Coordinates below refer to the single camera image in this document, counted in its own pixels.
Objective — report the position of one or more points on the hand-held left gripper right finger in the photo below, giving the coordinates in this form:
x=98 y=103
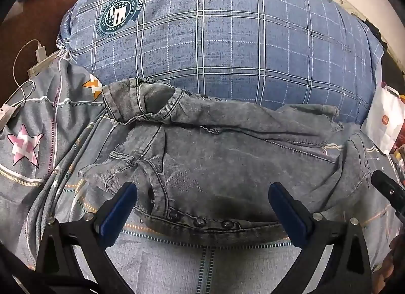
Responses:
x=286 y=215

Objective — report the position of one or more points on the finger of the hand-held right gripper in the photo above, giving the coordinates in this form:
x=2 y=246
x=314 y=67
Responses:
x=387 y=188

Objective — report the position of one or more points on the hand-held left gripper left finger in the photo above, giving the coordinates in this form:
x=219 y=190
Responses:
x=118 y=215

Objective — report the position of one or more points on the grey denim pants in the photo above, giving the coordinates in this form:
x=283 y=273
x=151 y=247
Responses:
x=221 y=161

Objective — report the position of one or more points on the person's right hand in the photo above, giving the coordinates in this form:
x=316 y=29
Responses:
x=387 y=268

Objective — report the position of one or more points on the colourful packet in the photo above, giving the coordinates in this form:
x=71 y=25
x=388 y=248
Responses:
x=398 y=167

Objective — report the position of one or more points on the white paper bag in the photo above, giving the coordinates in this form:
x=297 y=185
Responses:
x=384 y=117

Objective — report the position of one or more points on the grey star-print bed sheet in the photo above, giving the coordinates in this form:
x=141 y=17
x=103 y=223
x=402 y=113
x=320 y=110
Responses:
x=34 y=161

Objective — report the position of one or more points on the blue plaid pillow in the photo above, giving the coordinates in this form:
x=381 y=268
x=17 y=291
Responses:
x=237 y=44

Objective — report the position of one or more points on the white charger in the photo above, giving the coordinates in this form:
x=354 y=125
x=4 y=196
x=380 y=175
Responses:
x=41 y=53

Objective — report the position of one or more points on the brown headboard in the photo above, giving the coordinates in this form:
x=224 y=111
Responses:
x=28 y=22

